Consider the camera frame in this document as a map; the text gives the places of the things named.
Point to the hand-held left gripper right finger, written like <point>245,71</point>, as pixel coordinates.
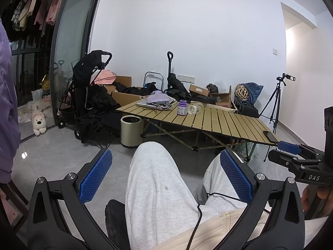
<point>237,177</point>

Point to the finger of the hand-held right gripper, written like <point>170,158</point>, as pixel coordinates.
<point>289,147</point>
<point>285,160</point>

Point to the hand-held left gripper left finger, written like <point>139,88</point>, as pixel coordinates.
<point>95,175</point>

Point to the person's right hand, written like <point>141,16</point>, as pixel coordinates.
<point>325,199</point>

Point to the black phone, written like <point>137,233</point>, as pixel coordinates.
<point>270,136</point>

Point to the person's right leg grey pants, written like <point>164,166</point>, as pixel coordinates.
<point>214,179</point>

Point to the person's leg grey pants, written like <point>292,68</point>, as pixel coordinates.
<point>156,187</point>
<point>214,179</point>

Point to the green patterned bag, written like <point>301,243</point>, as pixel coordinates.
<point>243,149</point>

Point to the black tripod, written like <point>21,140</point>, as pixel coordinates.
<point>275,101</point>

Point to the black seat cushion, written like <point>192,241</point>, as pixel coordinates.
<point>114,221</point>

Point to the beige jacket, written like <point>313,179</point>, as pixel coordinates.
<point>234,229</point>

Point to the slatted folding table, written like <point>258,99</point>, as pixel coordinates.
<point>229,125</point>

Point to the gold round trash can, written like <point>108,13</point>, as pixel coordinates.
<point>130,132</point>

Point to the black bag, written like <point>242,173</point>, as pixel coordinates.
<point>245,108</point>

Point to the person's left leg grey pants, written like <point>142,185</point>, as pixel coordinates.
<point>156,187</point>

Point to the rolled beige paper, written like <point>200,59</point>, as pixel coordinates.
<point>222,108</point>

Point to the black clothing pile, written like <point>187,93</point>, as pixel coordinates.
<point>100,104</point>

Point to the woven rattan ball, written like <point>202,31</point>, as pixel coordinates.
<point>242,92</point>

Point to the white plush dog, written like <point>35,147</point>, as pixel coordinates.
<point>38,122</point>

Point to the open cardboard box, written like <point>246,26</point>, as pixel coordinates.
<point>223,99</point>

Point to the clear glass mug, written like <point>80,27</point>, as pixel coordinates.
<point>193,110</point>

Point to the large cardboard box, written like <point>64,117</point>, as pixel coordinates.
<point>124,97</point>

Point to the silver laptop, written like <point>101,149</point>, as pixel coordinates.
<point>145,104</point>

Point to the purple bottle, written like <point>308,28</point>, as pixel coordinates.
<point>182,108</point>

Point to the dark wooden chair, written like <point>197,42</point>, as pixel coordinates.
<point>14,211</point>

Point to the black jacket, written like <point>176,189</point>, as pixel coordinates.
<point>192,98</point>

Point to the camouflage cloth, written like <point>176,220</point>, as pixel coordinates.
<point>212,87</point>

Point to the black clothes in box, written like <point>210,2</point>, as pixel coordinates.
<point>130,88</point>

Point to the small cardboard box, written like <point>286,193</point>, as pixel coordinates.
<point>199,90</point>

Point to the white fluffy blanket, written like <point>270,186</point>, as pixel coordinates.
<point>27,109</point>

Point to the purple fabric pouch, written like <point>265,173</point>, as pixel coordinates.
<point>157,98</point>

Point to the pink stroller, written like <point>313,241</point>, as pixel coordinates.
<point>106,76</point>

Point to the black stroller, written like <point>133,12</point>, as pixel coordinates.
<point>84,73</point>

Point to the gold foil bag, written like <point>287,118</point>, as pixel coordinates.
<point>45,83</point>

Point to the purple padded garment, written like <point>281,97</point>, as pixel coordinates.
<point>6,114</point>

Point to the black folded wagon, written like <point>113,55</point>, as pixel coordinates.
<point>173,82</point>

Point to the glass sliding door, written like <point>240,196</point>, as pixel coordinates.
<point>71,31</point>

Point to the row of hanging clothes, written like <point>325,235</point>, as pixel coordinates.
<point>33,10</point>

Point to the white wall switch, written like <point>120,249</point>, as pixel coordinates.
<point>274,51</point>

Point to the wall outlet strip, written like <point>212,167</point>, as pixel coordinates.
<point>186,78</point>

